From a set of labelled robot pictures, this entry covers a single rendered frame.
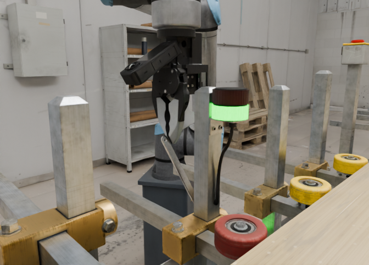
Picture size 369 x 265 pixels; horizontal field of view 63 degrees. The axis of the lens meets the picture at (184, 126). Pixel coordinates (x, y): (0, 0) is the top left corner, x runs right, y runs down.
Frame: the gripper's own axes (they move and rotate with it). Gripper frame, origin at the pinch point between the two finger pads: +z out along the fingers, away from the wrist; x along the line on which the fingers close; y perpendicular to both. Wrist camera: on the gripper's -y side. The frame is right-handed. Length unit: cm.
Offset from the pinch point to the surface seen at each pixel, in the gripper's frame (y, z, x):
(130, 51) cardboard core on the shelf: 163, -27, 247
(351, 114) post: 76, 4, -9
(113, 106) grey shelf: 137, 32, 246
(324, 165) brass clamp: 52, 16, -10
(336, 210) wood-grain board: 15.3, 11.2, -26.4
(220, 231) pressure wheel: -5.3, 10.4, -17.1
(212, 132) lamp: 1.0, -2.5, -9.9
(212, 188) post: 1.8, 8.2, -9.5
